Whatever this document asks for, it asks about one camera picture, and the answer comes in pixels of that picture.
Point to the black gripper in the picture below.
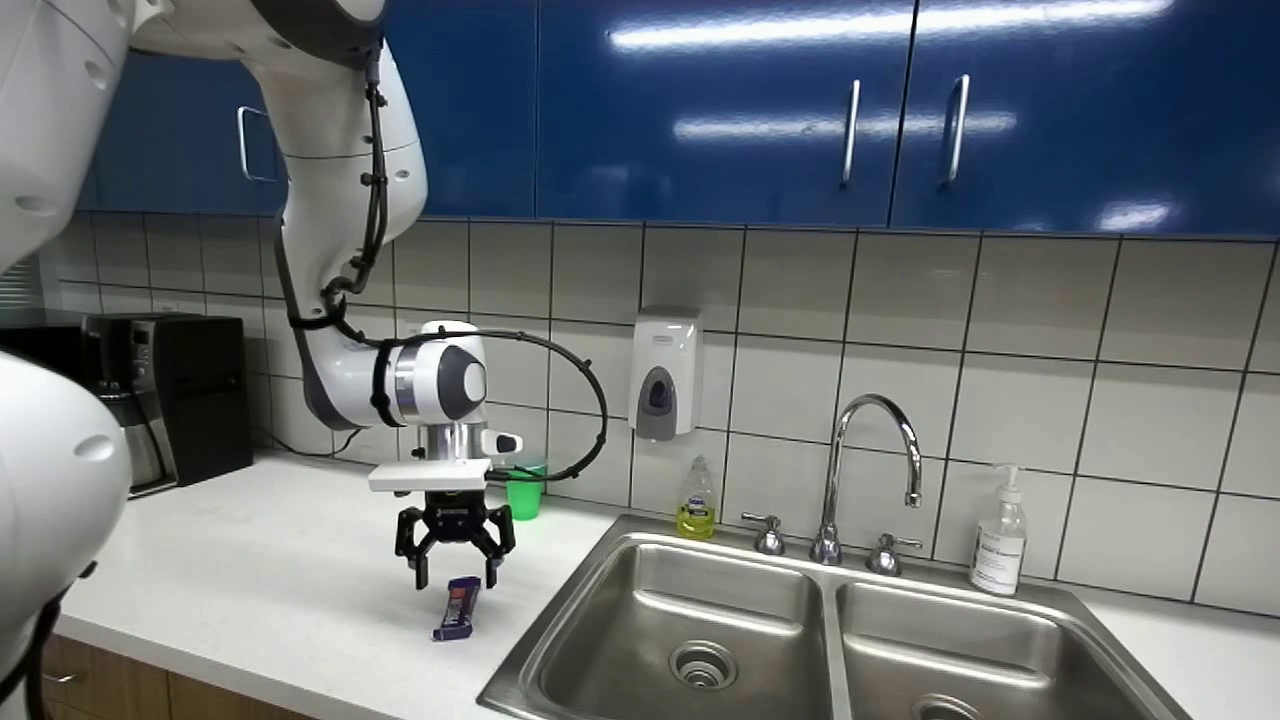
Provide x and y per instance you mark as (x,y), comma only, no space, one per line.
(455,513)

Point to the purple chocolate bar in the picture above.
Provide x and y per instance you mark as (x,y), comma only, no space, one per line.
(456,611)

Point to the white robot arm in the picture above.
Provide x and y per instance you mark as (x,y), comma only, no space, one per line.
(321,172)

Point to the stainless steel double sink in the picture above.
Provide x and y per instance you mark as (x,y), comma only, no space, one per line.
(745,613)

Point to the green plastic cup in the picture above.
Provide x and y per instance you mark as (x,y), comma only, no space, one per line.
(529,498)

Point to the yellow dish soap bottle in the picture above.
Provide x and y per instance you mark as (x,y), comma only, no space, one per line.
(697,513)

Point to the black box appliance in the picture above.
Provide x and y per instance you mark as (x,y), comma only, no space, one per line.
(205,402)

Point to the chrome faucet knob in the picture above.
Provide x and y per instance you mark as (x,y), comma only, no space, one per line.
(769,539)
(886,559)

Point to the wooden lower cabinet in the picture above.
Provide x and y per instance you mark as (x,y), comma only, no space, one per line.
(121,686)

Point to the chrome faucet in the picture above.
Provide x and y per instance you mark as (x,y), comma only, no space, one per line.
(830,506)

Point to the dark countertop appliance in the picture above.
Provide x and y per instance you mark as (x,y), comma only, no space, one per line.
(121,362)

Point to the blue upper cabinet door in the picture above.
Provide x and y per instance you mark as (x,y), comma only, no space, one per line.
(723,160)
(1134,123)
(466,105)
(160,147)

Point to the white pump bottle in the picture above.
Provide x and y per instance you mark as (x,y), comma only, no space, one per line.
(1001,546)

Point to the white wall soap dispenser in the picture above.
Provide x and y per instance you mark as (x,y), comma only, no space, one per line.
(662,383)

